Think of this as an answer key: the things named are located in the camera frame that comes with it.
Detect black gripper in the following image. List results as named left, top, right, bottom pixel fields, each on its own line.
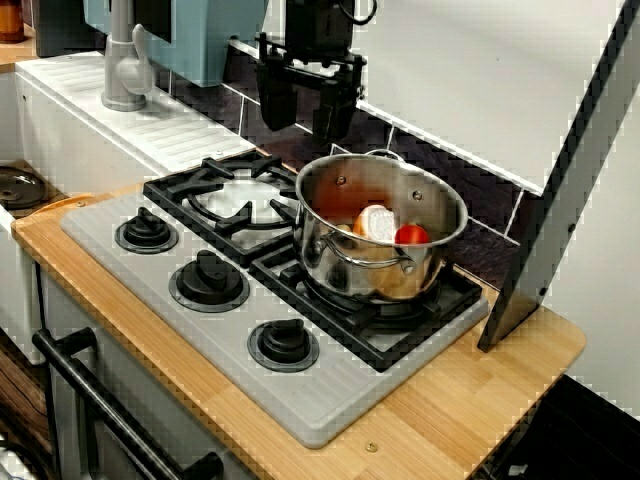
left=253, top=30, right=370, bottom=145

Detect brown lid with yellow knob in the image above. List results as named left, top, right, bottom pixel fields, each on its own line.
left=0, top=164, right=48, bottom=212

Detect teal plastic box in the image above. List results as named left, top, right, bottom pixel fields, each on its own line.
left=82, top=0, right=267, bottom=88

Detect white and orange toy bread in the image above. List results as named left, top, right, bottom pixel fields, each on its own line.
left=352, top=203, right=396, bottom=245

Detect black burner grate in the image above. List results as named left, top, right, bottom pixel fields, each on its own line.
left=248, top=244, right=484, bottom=374
left=143, top=152, right=306, bottom=269

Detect red toy tomato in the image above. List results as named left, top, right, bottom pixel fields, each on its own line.
left=394, top=223, right=431, bottom=246

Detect stainless steel pot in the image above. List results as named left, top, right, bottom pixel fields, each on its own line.
left=293, top=148, right=470, bottom=305

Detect grey toy faucet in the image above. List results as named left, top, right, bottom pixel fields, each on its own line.
left=101, top=0, right=154, bottom=113

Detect dark tile backsplash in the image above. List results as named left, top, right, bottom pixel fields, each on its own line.
left=149, top=39, right=545, bottom=301

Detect black stove knob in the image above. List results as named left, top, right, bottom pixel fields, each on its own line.
left=114, top=207, right=179, bottom=255
left=168, top=249, right=251, bottom=314
left=247, top=318, right=321, bottom=374

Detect white toy kitchen cabinet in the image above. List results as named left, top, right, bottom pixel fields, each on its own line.
left=0, top=49, right=261, bottom=480

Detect grey stove plate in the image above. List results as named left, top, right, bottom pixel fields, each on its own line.
left=60, top=164, right=489, bottom=450

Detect black angled side panel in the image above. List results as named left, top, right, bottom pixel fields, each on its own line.
left=477, top=0, right=640, bottom=354

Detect wooden side table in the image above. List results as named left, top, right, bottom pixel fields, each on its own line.
left=0, top=24, right=39, bottom=72

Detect amber glass jar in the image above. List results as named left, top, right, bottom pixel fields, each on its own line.
left=0, top=0, right=25, bottom=44

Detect large black object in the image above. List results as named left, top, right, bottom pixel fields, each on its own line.
left=467, top=374, right=640, bottom=480

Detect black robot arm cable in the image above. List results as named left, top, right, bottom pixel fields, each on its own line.
left=337, top=0, right=379, bottom=26

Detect black oven door handle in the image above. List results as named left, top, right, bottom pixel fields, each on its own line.
left=31, top=327, right=225, bottom=480

